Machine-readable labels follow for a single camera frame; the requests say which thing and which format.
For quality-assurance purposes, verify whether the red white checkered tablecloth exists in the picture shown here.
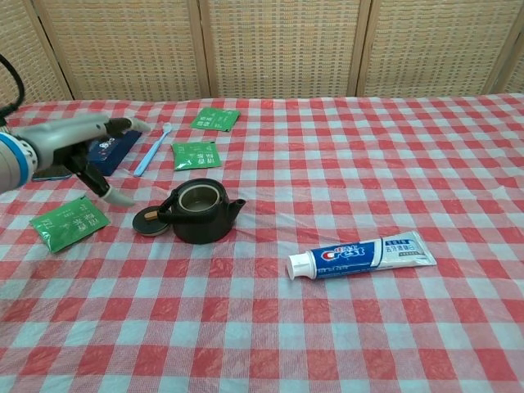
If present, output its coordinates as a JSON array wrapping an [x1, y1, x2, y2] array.
[[0, 93, 524, 393]]

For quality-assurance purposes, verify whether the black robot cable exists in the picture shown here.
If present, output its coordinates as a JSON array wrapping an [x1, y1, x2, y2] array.
[[0, 53, 25, 122]]

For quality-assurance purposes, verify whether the dark blue toothpaste box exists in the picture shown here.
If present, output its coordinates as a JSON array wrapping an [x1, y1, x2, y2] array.
[[86, 129, 143, 178]]

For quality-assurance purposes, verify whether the black teapot lid wooden knob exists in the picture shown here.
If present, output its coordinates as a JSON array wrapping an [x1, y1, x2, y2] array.
[[132, 206, 169, 237]]

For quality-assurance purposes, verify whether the black smartphone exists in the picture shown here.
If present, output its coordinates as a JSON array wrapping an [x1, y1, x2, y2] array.
[[31, 165, 74, 182]]

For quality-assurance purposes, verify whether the black ceramic teapot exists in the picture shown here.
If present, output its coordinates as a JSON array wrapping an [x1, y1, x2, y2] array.
[[157, 178, 247, 245]]

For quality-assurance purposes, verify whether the green tea sachet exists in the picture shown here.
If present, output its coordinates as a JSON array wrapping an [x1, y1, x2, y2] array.
[[190, 106, 241, 133], [29, 196, 111, 255], [170, 140, 222, 171]]

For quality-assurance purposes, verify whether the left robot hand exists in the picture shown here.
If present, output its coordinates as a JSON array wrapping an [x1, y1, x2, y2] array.
[[11, 114, 152, 206]]

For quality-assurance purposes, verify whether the light blue toothbrush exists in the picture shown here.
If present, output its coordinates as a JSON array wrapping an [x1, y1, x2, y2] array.
[[133, 123, 174, 178]]

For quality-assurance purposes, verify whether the Crest toothpaste tube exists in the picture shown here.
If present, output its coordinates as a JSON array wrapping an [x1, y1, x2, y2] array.
[[287, 230, 438, 281]]

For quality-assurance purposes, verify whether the woven bamboo folding screen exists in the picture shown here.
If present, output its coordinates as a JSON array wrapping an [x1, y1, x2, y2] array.
[[0, 0, 524, 118]]

